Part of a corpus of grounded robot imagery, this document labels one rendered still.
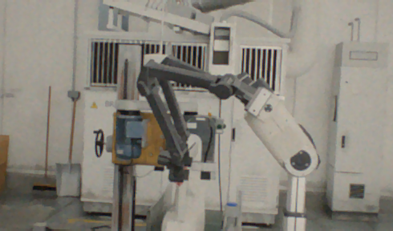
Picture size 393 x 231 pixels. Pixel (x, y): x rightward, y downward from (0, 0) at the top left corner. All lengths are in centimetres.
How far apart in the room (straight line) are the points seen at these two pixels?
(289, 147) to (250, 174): 355
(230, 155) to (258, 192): 51
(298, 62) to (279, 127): 390
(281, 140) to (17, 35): 591
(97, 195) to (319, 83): 320
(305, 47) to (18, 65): 392
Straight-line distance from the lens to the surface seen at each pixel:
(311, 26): 633
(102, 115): 614
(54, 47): 770
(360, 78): 678
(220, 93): 226
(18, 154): 792
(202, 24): 564
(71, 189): 740
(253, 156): 598
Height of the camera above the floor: 150
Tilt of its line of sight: 3 degrees down
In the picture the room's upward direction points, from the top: 3 degrees clockwise
